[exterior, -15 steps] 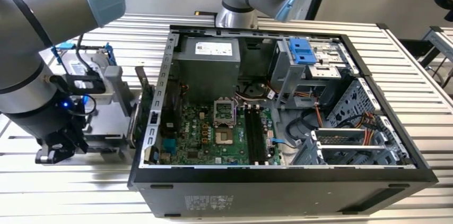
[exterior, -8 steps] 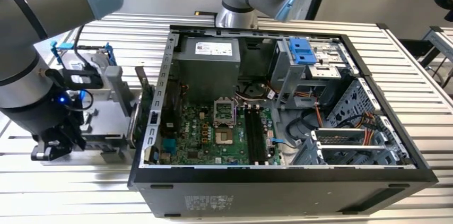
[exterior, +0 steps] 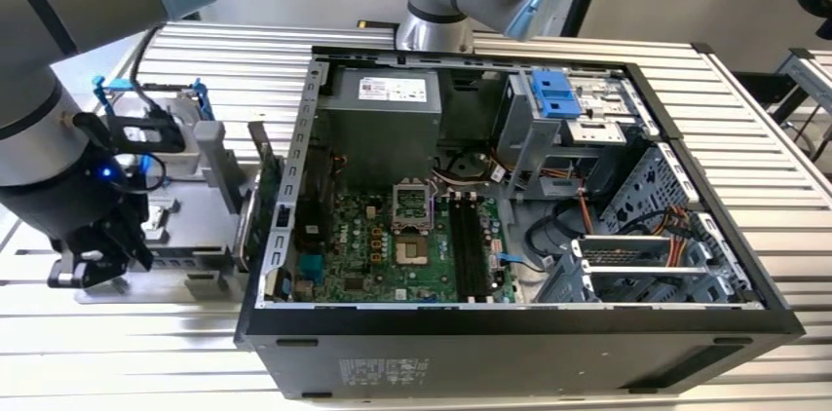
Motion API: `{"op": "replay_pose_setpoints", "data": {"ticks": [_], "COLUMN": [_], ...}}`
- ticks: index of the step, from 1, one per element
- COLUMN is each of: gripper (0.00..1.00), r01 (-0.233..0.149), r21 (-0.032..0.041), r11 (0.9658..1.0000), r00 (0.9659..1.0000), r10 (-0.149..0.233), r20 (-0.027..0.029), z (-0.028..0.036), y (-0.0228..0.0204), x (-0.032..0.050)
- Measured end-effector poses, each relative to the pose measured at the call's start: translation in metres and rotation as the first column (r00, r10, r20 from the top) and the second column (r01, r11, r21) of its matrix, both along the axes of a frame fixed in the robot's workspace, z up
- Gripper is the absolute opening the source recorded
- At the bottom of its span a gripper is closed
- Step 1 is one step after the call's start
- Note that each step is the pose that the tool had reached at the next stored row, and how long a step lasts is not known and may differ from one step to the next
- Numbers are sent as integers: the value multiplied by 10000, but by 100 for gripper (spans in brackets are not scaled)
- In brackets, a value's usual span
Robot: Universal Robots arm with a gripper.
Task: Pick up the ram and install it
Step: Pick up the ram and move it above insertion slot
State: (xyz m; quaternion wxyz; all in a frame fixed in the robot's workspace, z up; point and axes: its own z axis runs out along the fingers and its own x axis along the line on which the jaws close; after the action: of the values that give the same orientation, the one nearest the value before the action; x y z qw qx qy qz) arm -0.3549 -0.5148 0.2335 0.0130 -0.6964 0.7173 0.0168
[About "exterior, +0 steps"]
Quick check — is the black RAM slot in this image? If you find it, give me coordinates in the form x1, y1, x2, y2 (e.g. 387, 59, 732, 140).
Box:
465, 196, 489, 299
458, 196, 478, 299
450, 196, 470, 299

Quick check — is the grey parts rack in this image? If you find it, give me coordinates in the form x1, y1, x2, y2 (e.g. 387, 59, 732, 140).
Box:
74, 111, 287, 305

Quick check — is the hard disk in blue carrier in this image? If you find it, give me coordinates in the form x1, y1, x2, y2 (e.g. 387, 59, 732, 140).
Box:
90, 74, 216, 186

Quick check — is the green graphics card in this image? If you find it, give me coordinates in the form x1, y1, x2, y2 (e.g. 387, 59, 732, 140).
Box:
234, 111, 287, 272

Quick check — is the teal plastic connector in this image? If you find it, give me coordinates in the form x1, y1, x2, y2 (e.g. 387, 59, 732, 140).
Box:
297, 256, 326, 281

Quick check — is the green motherboard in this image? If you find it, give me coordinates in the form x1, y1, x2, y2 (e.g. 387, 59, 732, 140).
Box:
289, 186, 521, 305

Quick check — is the grey power supply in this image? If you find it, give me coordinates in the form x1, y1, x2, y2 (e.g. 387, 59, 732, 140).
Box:
318, 67, 444, 188

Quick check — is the metal socket cover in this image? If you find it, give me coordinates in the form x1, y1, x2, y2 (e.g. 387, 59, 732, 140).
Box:
393, 176, 434, 233

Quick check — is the CPU socket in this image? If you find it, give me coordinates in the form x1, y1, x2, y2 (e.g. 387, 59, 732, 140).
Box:
395, 233, 434, 266

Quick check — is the round black speaker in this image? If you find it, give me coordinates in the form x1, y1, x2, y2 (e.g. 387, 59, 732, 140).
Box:
448, 152, 489, 183

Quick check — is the black PC case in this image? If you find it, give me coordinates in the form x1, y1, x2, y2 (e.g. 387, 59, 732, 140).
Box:
233, 43, 808, 402

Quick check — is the grey metal drive cage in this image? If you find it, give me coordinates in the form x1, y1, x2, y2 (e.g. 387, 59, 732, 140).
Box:
500, 67, 642, 198

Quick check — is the blue plastic bay latch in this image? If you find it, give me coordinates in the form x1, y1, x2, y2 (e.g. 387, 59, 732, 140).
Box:
529, 68, 580, 120

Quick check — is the silver drive tray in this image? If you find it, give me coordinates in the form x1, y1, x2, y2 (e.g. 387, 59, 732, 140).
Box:
564, 121, 626, 145

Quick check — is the grey metal disk bay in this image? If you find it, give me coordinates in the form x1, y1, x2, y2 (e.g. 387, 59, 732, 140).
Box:
538, 233, 747, 305

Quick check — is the metal slat side table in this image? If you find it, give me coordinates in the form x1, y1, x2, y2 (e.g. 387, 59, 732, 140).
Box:
765, 46, 832, 159

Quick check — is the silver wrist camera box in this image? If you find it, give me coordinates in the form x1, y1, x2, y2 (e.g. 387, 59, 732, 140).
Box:
103, 108, 190, 157

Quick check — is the wire locking lever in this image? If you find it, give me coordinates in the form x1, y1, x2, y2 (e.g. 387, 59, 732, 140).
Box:
426, 184, 454, 235

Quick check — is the black looped wire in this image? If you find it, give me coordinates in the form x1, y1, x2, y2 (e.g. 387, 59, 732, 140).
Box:
524, 210, 577, 269

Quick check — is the yellow orange wire bundle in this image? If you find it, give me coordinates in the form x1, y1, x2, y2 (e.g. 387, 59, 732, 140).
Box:
660, 204, 701, 270

